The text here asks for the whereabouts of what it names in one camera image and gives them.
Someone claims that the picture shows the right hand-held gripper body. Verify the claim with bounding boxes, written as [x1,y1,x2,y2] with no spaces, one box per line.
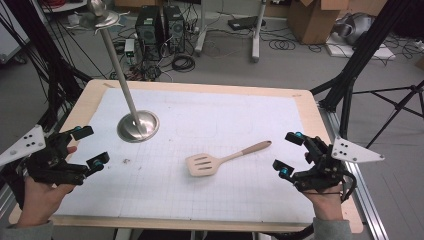
[293,134,386,194]

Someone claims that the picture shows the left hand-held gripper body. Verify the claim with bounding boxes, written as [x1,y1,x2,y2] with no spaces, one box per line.
[0,124,89,187]

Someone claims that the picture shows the beige slotted spatula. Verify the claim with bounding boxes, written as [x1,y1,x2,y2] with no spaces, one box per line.
[185,140,273,178]

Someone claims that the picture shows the person's right hand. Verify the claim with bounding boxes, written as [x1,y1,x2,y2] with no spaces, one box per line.
[300,151,345,222]

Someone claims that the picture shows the person's left hand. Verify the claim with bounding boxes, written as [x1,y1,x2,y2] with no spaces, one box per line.
[16,145,79,228]

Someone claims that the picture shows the metal utensil stand with hooks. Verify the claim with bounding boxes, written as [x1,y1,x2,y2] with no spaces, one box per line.
[67,0,161,144]

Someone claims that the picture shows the black tripod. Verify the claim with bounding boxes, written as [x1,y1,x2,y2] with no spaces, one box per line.
[352,79,424,150]

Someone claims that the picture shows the small white power box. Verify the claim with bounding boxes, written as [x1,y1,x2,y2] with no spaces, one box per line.
[124,38,136,57]

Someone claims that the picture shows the white grid mat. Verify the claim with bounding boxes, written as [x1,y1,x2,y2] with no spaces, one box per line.
[54,87,318,225]

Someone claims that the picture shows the white stand leg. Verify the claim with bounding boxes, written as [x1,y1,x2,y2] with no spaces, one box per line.
[194,0,210,57]
[250,0,268,63]

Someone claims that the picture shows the white flat board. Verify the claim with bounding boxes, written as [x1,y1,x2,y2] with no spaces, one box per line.
[324,34,397,62]

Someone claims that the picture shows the cardboard box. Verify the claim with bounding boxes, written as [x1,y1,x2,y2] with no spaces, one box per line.
[287,0,350,45]

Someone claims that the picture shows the black computer tower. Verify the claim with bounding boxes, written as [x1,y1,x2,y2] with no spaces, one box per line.
[162,4,186,55]
[134,5,165,62]

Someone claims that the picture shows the grey white appliance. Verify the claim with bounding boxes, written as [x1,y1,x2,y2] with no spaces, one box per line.
[332,12,375,47]

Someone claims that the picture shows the flat black device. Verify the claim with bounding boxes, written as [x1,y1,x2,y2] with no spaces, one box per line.
[227,15,267,32]

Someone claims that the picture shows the aluminium rail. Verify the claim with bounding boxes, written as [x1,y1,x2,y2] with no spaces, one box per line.
[319,105,390,240]

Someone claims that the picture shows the black metal frame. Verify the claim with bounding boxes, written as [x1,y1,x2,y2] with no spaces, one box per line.
[0,0,93,134]
[309,0,416,145]

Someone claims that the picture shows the thin coiled black cable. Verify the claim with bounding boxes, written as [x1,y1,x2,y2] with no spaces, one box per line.
[267,38,297,52]

